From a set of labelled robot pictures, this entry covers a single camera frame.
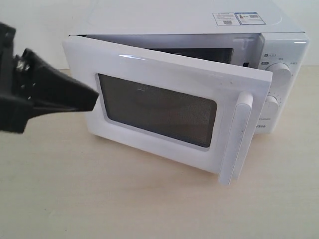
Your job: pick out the lower white timer knob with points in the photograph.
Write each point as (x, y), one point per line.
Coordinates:
(270, 106)

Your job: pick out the white microwave oven body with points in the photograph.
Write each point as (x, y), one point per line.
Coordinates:
(187, 27)

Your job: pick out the upper white control knob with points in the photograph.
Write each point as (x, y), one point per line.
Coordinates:
(281, 74)

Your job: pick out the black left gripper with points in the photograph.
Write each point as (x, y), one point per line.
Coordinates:
(30, 87)

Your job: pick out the white microwave door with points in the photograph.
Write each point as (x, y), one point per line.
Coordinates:
(197, 112)

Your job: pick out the warning label sticker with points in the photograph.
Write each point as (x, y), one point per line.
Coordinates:
(238, 18)

